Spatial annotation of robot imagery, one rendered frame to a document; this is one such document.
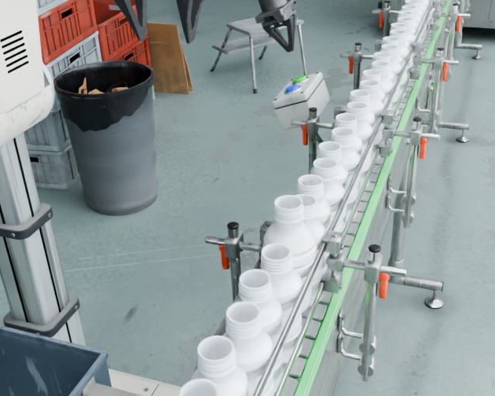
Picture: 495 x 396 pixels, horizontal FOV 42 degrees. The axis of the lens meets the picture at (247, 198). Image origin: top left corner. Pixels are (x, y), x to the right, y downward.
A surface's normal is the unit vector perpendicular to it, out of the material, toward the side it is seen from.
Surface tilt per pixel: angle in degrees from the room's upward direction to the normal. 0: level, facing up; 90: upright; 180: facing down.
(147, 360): 0
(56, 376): 90
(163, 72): 99
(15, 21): 90
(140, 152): 94
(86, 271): 0
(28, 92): 90
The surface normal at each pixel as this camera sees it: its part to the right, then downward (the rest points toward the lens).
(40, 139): -0.24, 0.50
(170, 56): -0.30, 0.65
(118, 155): 0.29, 0.53
